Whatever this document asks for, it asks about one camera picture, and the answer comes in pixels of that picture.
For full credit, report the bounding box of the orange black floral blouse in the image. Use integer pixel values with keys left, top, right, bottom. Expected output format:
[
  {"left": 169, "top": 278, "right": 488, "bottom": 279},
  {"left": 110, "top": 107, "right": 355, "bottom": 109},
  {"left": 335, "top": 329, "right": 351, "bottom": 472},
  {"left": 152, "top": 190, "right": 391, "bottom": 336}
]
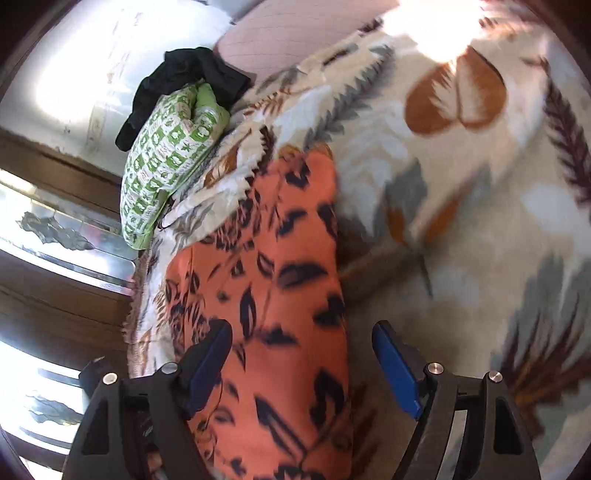
[{"left": 164, "top": 144, "right": 353, "bottom": 479}]

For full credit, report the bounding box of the person left hand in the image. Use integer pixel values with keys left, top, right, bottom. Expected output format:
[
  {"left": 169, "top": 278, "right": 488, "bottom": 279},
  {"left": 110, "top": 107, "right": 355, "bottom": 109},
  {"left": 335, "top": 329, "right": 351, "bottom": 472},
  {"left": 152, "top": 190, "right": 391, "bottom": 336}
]
[{"left": 146, "top": 451, "right": 166, "bottom": 479}]

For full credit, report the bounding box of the wooden stained glass door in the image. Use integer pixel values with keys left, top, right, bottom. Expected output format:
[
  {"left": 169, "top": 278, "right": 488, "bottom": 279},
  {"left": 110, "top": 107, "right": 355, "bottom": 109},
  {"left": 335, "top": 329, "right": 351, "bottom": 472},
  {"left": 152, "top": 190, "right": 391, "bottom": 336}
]
[{"left": 0, "top": 128, "right": 139, "bottom": 476}]

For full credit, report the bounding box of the green white checkered pillow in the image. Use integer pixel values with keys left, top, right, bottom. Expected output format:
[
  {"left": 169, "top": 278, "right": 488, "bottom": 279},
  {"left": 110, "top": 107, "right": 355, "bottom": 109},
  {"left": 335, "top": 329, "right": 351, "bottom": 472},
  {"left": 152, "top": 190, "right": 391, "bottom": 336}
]
[{"left": 119, "top": 83, "right": 229, "bottom": 251}]

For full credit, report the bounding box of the leaf pattern fleece blanket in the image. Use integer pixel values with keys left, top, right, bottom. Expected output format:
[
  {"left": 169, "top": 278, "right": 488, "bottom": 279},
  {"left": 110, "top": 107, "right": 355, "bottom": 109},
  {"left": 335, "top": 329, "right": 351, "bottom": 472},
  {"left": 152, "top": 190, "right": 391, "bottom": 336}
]
[{"left": 126, "top": 1, "right": 590, "bottom": 479}]

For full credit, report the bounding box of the black garment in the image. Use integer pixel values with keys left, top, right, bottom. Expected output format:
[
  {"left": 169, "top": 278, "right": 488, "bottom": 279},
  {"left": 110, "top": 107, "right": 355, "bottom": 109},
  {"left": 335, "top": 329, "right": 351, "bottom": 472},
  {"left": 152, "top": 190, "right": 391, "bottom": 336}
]
[{"left": 115, "top": 47, "right": 252, "bottom": 152}]

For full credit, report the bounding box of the pink quilted bed cover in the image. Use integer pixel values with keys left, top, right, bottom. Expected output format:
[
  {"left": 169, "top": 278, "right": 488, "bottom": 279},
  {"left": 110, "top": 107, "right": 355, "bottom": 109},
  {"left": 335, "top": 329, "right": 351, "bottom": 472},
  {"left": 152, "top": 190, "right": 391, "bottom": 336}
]
[{"left": 214, "top": 0, "right": 399, "bottom": 82}]

